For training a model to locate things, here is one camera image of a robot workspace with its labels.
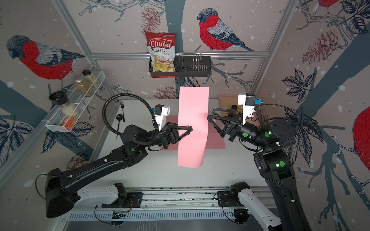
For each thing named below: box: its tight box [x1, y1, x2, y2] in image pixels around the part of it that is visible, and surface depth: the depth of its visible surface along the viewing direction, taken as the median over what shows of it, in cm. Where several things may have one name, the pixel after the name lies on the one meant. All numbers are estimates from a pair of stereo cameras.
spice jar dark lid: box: [81, 69, 100, 89], surface depth 83 cm
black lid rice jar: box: [48, 91, 80, 118], surface depth 67 cm
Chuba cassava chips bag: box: [145, 31, 179, 78], surface depth 85 cm
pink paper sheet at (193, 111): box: [177, 86, 210, 168], surface depth 50 cm
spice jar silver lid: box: [74, 76, 94, 97], surface depth 78 cm
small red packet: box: [60, 116, 76, 130], surface depth 68 cm
